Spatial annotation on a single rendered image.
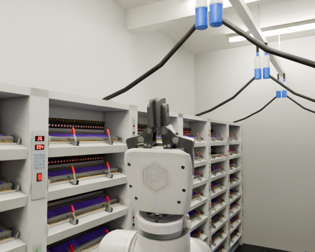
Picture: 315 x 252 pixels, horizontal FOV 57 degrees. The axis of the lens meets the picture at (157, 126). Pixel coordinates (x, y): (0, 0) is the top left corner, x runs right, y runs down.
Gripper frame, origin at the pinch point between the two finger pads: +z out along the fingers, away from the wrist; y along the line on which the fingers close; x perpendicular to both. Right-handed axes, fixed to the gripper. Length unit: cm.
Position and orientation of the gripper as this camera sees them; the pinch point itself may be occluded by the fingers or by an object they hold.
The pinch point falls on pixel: (158, 111)
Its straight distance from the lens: 43.5
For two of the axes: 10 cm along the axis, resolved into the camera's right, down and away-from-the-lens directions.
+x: 3.0, -1.8, 9.4
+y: -9.5, -0.1, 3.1
